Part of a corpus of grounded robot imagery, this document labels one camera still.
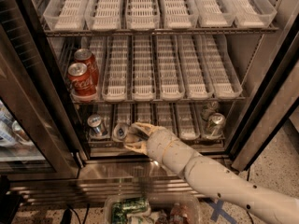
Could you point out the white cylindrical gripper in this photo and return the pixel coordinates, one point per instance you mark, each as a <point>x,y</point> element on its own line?
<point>157,146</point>

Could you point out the redbull can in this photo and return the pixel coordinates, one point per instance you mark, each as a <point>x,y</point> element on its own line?
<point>96,123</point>
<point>121,131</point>

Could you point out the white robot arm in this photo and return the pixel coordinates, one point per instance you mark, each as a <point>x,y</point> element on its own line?
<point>209,177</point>

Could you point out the bottom shelf tray three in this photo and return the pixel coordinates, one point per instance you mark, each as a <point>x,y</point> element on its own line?
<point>143,113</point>

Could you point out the shelf tray three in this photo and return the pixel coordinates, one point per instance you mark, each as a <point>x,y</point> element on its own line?
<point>143,113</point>
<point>142,14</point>
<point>143,77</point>

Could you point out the bottom shelf tray two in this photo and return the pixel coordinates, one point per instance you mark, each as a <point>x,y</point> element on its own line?
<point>122,114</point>

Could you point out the shelf tray two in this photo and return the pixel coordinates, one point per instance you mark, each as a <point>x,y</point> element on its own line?
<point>103,15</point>
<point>122,114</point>
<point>116,71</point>

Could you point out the bottom shelf tray four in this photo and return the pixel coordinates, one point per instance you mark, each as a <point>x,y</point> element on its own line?
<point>165,117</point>

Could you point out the shelf tray four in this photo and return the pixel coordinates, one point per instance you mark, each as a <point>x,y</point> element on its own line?
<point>165,117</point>
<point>169,73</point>
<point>179,14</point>

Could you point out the bottom shelf tray five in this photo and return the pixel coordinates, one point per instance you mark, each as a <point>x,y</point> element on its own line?
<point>187,122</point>

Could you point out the shelf tray five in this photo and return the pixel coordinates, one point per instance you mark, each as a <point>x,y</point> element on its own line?
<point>215,13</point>
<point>187,122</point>
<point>196,78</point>

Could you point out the bottom shelf tray one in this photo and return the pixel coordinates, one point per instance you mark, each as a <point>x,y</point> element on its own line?
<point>105,111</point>

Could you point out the shelf tray one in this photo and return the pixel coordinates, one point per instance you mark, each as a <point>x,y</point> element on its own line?
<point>105,111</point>
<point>65,15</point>
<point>98,48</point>

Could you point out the bottom shelf tray six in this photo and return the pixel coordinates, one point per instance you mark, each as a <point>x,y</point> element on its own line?
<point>203,123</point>

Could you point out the shelf tray six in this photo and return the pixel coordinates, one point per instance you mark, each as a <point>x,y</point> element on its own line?
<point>253,13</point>
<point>203,123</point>
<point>221,74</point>

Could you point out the middle shelf tray two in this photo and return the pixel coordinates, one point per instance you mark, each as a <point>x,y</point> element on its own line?
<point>116,71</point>

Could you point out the middle shelf tray four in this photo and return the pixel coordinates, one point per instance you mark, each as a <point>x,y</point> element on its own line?
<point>169,73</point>

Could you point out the green can in bin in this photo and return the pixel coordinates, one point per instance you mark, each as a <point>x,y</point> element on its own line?
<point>132,206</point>

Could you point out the rear green soda can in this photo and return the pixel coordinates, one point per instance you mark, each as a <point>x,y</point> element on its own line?
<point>208,109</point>

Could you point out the green soda can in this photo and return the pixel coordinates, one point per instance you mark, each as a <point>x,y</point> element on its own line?
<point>215,125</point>
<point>208,109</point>

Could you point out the front green soda can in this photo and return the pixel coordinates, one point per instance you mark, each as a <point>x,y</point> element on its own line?
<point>215,125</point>

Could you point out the middle shelf tray five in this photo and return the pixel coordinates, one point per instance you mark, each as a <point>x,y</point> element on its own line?
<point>196,78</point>

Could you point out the front coca-cola can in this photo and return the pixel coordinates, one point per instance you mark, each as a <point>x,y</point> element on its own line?
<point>81,79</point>

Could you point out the coca-cola can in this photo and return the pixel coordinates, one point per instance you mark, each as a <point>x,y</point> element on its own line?
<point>81,79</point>
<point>87,57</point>

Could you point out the stainless steel fridge body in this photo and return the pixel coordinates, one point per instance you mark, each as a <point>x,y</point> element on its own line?
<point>109,170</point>

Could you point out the middle shelf tray three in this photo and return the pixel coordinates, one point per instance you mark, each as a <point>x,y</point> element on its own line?
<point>143,77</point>

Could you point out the middle shelf tray six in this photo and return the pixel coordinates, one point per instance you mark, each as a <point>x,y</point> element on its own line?
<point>221,74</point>

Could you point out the rear coca-cola can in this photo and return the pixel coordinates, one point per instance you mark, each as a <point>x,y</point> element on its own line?
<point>87,57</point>

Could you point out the left glass fridge door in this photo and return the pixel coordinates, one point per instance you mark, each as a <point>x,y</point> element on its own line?
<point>33,91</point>

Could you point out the middle shelf tray one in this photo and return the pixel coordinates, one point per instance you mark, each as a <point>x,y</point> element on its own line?
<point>98,48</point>

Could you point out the top shelf tray three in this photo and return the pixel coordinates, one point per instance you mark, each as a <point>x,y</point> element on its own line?
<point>142,14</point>

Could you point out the top shelf tray four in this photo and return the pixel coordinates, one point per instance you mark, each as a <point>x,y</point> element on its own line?
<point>179,14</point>

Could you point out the top shelf tray two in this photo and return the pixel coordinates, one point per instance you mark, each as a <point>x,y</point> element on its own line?
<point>103,15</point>

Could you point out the right fridge door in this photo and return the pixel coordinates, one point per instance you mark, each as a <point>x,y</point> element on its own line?
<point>275,100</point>

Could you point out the top shelf tray five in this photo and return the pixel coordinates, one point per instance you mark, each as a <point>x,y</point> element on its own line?
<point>215,13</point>

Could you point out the top shelf tray one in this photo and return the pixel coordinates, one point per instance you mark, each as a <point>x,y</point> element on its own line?
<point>65,15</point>

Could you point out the top shelf tray six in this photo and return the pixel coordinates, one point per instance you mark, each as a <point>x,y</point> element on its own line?
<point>253,13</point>

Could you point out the red bottle in bin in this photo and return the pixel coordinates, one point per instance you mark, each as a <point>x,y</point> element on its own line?
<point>178,215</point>

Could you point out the blue tape cross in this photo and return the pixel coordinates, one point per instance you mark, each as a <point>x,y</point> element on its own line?
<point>219,212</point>

